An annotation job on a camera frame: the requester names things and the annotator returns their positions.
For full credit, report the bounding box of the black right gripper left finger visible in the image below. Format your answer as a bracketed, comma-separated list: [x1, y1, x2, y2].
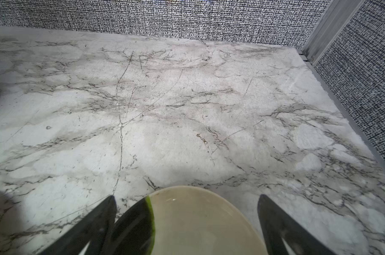
[41, 195, 117, 255]

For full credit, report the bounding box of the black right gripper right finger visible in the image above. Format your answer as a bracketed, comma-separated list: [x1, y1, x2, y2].
[257, 194, 334, 255]

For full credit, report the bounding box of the cream plate with black patch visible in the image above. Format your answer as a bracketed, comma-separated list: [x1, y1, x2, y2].
[106, 186, 267, 255]

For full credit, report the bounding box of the aluminium enclosure frame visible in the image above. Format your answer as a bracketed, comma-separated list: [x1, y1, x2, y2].
[302, 1, 385, 172]

